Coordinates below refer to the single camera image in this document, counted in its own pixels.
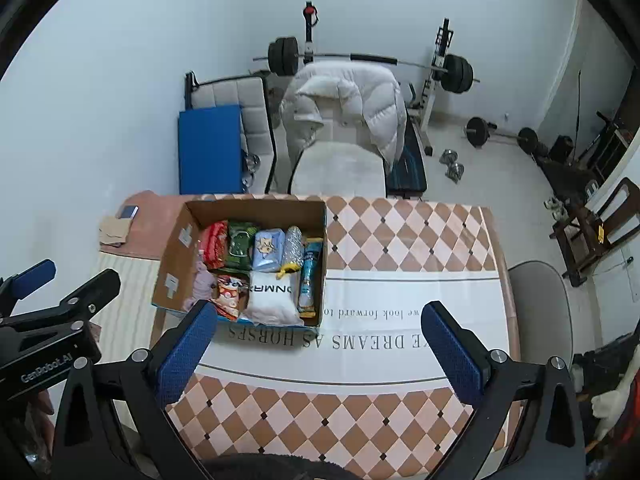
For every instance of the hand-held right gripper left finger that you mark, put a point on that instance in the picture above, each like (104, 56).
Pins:
(187, 355)

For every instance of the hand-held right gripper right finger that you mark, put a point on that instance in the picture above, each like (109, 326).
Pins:
(452, 360)

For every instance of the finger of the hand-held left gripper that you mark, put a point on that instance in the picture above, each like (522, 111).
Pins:
(32, 275)
(85, 295)

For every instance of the small red-brown snack packet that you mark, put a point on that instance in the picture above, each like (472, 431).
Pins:
(230, 297)

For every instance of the cardboard box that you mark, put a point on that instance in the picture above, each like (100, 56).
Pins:
(172, 265)

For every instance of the white soft packet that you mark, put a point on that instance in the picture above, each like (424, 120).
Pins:
(272, 300)

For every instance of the red snack packet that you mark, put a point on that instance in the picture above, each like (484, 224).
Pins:
(215, 245)

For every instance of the green snack packet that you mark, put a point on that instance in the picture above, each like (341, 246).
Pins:
(241, 247)

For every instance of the light blue tissue packet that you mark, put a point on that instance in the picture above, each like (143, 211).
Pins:
(269, 250)

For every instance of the long blue tube packet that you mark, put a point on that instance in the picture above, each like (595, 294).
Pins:
(310, 275)

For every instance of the yellow silver mesh packet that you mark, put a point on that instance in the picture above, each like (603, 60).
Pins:
(292, 250)

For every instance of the cream striped mat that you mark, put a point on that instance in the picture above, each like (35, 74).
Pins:
(130, 300)

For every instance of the beige folded cloth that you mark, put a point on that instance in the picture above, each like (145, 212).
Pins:
(114, 232)

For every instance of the smartphone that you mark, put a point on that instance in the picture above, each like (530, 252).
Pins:
(128, 211)

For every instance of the pink cloth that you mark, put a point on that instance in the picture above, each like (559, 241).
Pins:
(155, 220)

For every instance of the grey round chair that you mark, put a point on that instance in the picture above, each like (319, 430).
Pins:
(542, 310)

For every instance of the person's dark fleece clothing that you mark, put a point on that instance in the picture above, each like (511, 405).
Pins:
(275, 467)

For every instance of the white plush toy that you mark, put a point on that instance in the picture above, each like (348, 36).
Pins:
(610, 405)

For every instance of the pair of light shoes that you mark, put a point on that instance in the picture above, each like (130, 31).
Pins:
(555, 206)

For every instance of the dark wooden chair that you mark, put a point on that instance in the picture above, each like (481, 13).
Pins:
(585, 230)

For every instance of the chrome dumbbell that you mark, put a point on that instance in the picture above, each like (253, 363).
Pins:
(448, 156)
(455, 171)

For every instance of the blue folded exercise mat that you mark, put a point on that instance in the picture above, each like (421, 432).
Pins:
(210, 150)

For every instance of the black bench pad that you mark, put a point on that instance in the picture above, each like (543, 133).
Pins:
(407, 172)

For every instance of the chrome weight plates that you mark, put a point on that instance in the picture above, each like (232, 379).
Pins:
(251, 167)

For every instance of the black exercise machine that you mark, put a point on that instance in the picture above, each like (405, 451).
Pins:
(565, 172)

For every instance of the white office chair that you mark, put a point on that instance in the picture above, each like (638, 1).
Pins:
(340, 170)

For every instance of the short barbell with black plates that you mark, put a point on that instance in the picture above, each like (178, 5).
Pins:
(477, 131)

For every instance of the black box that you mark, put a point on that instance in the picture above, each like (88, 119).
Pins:
(560, 149)

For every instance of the white padded bench seat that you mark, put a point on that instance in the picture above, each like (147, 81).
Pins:
(250, 105)

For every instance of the white weight rack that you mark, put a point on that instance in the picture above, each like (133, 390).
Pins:
(430, 105)

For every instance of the white down jacket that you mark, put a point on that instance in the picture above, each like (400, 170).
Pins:
(370, 105)

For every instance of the long barbell with black plates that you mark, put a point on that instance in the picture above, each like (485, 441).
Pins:
(282, 55)

